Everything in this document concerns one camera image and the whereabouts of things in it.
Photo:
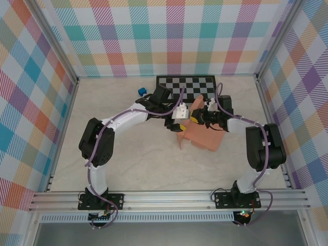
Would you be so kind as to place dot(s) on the black grey chessboard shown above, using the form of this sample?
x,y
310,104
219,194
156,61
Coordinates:
x,y
194,87

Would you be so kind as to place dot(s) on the small blue cube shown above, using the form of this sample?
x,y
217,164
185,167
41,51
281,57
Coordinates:
x,y
142,91

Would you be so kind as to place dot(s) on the long aluminium base rail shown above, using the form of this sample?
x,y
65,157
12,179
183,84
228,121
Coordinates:
x,y
169,201

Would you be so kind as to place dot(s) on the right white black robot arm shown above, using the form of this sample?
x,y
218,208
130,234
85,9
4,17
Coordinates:
x,y
266,148

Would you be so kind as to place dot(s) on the aluminium corner post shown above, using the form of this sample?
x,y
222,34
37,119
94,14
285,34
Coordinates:
x,y
53,43
279,38

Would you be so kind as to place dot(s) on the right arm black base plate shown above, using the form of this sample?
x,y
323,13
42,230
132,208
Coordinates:
x,y
223,201

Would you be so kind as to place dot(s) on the aluminium frame leg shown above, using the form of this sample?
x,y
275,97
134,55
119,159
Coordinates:
x,y
306,230
32,230

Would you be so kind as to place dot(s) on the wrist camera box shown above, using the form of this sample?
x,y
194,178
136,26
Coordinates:
x,y
180,111
210,103

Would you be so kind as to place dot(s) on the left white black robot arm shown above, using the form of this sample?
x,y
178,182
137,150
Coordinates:
x,y
94,143

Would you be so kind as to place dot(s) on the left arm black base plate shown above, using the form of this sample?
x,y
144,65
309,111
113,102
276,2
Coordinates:
x,y
116,201

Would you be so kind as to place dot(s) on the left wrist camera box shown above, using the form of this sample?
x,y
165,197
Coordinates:
x,y
180,111

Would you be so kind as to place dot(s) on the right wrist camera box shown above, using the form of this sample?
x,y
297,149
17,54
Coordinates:
x,y
210,103

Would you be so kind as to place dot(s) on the pink corrugated paper box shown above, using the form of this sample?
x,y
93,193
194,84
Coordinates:
x,y
202,138

